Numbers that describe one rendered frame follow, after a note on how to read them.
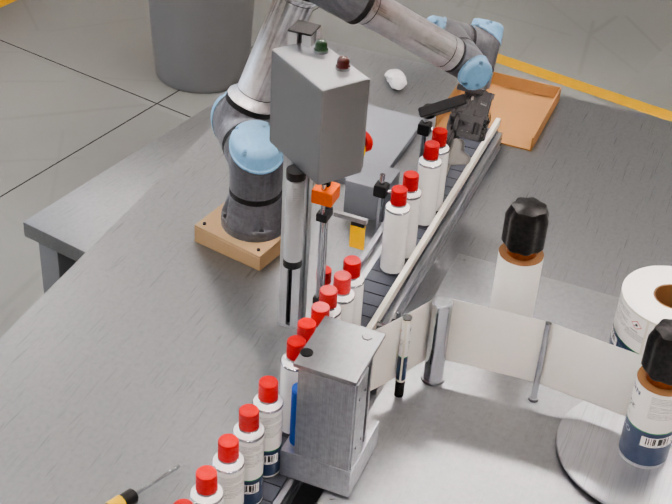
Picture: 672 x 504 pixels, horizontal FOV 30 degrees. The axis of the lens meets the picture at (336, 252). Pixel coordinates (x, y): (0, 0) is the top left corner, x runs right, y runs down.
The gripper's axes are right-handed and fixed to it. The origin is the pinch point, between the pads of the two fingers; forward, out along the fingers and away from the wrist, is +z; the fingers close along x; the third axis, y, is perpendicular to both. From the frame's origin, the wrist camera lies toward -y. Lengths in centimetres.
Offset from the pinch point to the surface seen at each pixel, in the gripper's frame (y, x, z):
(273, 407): 2, -92, 40
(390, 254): 0.4, -31.7, 18.2
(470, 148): 0.8, 21.1, -5.7
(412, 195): 1.8, -31.0, 5.1
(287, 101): -13, -78, -9
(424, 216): 1.4, -13.1, 10.4
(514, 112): 4, 50, -17
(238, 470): 3, -105, 48
